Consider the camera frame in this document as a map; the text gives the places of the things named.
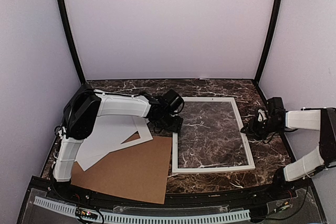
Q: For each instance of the white mat board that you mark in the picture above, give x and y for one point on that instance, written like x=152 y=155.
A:
x=142 y=130

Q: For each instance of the white slotted cable duct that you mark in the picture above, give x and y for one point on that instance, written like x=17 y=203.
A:
x=109 y=217

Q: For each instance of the white picture frame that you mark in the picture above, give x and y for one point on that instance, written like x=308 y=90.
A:
x=174 y=155

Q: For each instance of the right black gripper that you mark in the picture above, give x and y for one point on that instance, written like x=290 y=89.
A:
x=252 y=130

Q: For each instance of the right black corner post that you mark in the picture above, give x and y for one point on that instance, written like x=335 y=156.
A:
x=268 y=41

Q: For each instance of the dark landscape photo print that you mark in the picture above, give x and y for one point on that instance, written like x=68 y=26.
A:
x=108 y=133

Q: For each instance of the black corner post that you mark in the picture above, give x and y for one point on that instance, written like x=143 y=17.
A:
x=268 y=41
x=70 y=40

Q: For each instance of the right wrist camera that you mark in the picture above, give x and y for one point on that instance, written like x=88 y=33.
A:
x=261 y=115

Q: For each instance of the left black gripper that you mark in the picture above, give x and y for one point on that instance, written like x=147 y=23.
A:
x=176 y=126

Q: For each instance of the black front rail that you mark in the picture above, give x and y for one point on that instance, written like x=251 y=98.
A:
x=240 y=197

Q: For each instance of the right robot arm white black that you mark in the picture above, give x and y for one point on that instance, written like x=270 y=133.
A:
x=312 y=122

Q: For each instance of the clear acrylic sheet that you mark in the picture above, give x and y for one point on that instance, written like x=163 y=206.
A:
x=210 y=134

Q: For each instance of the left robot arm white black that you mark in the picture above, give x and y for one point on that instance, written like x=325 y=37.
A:
x=87 y=104

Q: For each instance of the brown cardboard backing board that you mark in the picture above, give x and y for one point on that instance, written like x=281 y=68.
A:
x=137 y=173

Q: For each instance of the small green circuit board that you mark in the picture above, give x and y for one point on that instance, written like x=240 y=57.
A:
x=84 y=213

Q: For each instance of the left black corner post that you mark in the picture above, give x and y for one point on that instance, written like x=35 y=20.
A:
x=70 y=40

